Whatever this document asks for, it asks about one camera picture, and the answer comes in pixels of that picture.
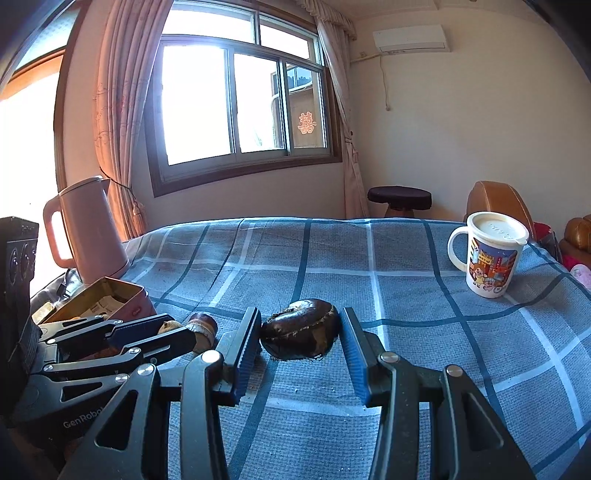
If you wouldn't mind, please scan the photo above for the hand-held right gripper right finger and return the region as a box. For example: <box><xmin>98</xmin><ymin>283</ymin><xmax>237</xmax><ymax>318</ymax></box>
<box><xmin>340</xmin><ymin>308</ymin><xmax>539</xmax><ymax>480</ymax></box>

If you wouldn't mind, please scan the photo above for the white printed mug with lid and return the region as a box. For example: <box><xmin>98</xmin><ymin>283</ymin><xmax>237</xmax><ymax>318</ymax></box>
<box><xmin>447</xmin><ymin>211</ymin><xmax>530</xmax><ymax>299</ymax></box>

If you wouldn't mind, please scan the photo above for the pink soft item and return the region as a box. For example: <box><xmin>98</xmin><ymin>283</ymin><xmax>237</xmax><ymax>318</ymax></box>
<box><xmin>569</xmin><ymin>264</ymin><xmax>591</xmax><ymax>291</ymax></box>

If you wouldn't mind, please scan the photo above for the brown leather chair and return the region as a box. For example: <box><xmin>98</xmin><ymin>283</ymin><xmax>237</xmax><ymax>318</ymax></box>
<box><xmin>463</xmin><ymin>181</ymin><xmax>536</xmax><ymax>241</ymax></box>

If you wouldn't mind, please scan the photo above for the pink electric kettle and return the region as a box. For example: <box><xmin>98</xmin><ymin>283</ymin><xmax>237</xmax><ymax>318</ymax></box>
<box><xmin>43</xmin><ymin>175</ymin><xmax>131</xmax><ymax>286</ymax></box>

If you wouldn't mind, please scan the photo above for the dark round stool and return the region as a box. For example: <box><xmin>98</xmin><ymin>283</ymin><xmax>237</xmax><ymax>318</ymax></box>
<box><xmin>368</xmin><ymin>185</ymin><xmax>433</xmax><ymax>219</ymax></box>

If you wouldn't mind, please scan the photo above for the red and gold tin box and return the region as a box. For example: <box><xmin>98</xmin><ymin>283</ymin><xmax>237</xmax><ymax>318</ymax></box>
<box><xmin>32</xmin><ymin>276</ymin><xmax>158</xmax><ymax>333</ymax></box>

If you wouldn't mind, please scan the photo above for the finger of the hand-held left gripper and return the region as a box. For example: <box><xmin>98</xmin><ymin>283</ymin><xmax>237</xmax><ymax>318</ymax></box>
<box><xmin>37</xmin><ymin>314</ymin><xmax>172</xmax><ymax>354</ymax></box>
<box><xmin>28</xmin><ymin>329</ymin><xmax>198</xmax><ymax>408</ymax></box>

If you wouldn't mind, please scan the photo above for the printed paper lining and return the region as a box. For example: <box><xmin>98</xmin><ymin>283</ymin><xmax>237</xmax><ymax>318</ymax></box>
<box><xmin>90</xmin><ymin>293</ymin><xmax>127</xmax><ymax>317</ymax></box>

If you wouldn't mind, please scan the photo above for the brown sofa cushion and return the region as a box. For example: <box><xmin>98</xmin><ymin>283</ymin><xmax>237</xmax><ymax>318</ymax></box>
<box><xmin>556</xmin><ymin>215</ymin><xmax>591</xmax><ymax>273</ymax></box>

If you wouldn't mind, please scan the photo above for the wooden door frame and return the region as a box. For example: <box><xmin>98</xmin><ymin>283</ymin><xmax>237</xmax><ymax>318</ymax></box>
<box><xmin>0</xmin><ymin>0</ymin><xmax>93</xmax><ymax>204</ymax></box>

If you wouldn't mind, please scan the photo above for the blue plaid tablecloth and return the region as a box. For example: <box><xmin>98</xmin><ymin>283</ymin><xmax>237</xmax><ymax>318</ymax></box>
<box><xmin>120</xmin><ymin>217</ymin><xmax>591</xmax><ymax>480</ymax></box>

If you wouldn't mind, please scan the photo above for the pink patterned curtain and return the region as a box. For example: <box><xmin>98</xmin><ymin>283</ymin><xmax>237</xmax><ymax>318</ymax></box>
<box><xmin>92</xmin><ymin>0</ymin><xmax>174</xmax><ymax>241</ymax></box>
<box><xmin>300</xmin><ymin>0</ymin><xmax>370</xmax><ymax>219</ymax></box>

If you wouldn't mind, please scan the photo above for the white air conditioner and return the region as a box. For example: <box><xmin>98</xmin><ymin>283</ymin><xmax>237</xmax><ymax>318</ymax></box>
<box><xmin>372</xmin><ymin>24</ymin><xmax>450</xmax><ymax>55</ymax></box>

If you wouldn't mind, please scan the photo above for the brown framed window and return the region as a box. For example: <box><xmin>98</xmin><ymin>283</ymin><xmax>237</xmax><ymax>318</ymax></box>
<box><xmin>145</xmin><ymin>0</ymin><xmax>345</xmax><ymax>197</ymax></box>

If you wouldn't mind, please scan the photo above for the white air conditioner cable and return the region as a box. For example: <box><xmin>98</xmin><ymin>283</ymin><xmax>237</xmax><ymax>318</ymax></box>
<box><xmin>351</xmin><ymin>51</ymin><xmax>392</xmax><ymax>112</ymax></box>

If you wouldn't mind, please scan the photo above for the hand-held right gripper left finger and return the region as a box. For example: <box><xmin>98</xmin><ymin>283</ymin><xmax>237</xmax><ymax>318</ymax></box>
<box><xmin>58</xmin><ymin>306</ymin><xmax>263</xmax><ymax>480</ymax></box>

